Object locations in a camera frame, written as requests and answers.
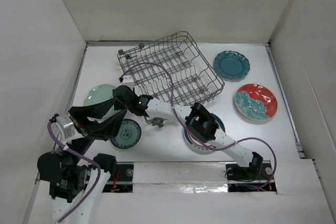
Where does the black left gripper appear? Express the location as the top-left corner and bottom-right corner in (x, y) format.
(65, 96), (126, 164)

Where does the light green floral plate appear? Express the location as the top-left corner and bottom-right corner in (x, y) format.
(83, 84), (116, 106)

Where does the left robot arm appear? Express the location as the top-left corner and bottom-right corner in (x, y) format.
(37, 98), (126, 223)

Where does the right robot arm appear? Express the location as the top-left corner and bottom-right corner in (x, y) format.
(78, 85), (263, 178)

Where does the blue patterned small plate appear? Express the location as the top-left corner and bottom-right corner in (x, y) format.
(110, 119), (142, 150)

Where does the white green rimmed plate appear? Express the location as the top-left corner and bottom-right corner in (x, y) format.
(183, 113), (226, 155)

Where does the teal scalloped plate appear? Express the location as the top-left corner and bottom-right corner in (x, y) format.
(213, 51), (250, 80)

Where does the red teal floral plate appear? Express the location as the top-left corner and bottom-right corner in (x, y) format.
(234, 83), (278, 121)

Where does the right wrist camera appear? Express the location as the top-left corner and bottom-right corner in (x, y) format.
(119, 74), (133, 83)

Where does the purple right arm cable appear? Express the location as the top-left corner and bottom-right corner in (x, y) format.
(119, 62), (276, 190)

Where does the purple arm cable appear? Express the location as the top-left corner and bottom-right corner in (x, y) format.
(47, 120), (102, 223)
(119, 62), (276, 190)

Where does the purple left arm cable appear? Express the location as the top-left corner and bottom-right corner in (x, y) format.
(47, 120), (102, 223)

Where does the grey wire dish rack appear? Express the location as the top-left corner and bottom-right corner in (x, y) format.
(117, 31), (226, 129)

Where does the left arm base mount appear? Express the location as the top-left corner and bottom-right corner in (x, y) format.
(103, 163), (134, 193)

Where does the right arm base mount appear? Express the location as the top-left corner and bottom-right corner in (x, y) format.
(224, 162), (277, 193)

